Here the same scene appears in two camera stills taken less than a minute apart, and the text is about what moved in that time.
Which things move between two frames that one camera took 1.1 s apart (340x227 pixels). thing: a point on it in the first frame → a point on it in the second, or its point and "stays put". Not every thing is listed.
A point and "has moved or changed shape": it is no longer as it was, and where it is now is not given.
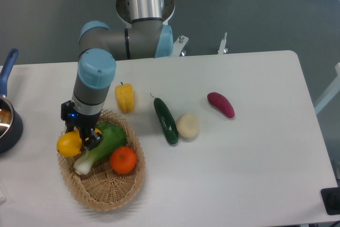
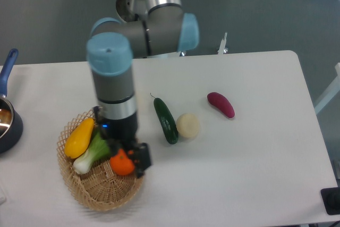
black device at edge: (330, 197) stays put
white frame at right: (335, 90) stays put
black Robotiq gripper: (83, 122) → (121, 132)
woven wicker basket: (101, 188) stays put
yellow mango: (69, 143) has moved or changed shape
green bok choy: (113, 136) stays put
